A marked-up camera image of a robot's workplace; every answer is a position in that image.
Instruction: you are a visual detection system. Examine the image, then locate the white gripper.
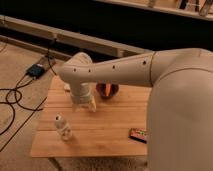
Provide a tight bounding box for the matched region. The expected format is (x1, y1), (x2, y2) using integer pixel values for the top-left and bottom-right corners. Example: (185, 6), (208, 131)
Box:
(70, 83), (96, 112)

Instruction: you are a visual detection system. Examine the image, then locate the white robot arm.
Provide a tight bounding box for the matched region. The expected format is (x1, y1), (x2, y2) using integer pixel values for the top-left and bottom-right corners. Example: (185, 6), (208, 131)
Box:
(59, 48), (213, 171)

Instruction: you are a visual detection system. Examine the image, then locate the white sponge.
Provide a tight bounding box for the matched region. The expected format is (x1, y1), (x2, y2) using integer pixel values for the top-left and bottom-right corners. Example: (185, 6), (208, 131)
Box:
(64, 83), (70, 92)

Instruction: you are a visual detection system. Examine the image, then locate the dark red bowl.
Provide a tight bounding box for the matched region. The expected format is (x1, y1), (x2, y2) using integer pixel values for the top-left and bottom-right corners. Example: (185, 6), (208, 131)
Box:
(96, 83), (119, 99)

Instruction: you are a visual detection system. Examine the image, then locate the orange carrot in bowl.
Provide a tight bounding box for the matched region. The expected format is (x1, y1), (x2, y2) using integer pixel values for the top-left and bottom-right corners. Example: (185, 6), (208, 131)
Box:
(105, 84), (111, 97)

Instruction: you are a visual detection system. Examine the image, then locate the wooden table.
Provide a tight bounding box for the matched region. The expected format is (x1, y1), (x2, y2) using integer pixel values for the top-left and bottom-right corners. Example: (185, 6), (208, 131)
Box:
(30, 76), (150, 157)

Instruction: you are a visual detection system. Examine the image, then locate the red black snack bar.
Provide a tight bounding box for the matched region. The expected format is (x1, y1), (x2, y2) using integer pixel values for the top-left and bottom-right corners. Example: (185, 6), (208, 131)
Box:
(129, 128), (147, 143)

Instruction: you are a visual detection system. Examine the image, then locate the long baseboard rail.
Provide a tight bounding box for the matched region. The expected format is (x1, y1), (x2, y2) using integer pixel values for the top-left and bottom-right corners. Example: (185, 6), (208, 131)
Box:
(0, 15), (148, 57)

